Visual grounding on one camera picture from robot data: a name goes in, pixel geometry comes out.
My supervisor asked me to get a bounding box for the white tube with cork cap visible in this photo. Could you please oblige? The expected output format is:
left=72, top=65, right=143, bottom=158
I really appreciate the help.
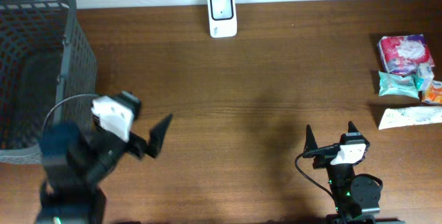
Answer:
left=378, top=106, right=441, bottom=130

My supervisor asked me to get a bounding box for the teal wet wipes pouch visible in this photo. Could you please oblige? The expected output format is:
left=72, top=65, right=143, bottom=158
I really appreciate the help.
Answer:
left=378, top=71, right=419, bottom=99

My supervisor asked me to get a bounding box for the green pocket tissue pack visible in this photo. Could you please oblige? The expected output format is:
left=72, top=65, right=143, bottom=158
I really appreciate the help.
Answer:
left=414, top=63, right=434, bottom=91

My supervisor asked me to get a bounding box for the orange pocket tissue pack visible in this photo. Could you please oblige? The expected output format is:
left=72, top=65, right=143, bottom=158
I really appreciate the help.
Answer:
left=421, top=80, right=442, bottom=105

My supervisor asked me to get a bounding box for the red purple tissue pack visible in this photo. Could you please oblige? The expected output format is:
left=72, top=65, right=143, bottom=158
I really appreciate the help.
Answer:
left=377, top=34, right=435, bottom=76

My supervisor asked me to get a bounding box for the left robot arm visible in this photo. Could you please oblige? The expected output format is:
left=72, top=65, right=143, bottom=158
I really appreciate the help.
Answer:
left=36, top=91, right=173, bottom=223

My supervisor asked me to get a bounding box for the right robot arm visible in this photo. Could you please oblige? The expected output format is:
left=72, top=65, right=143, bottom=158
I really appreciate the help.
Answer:
left=294, top=122, right=402, bottom=224

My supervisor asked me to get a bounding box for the white barcode scanner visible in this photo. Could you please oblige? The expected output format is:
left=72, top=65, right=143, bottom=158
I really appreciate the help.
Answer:
left=207, top=0, right=238, bottom=39

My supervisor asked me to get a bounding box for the dark grey plastic basket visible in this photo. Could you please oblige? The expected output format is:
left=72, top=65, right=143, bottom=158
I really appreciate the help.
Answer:
left=1, top=0, right=97, bottom=165

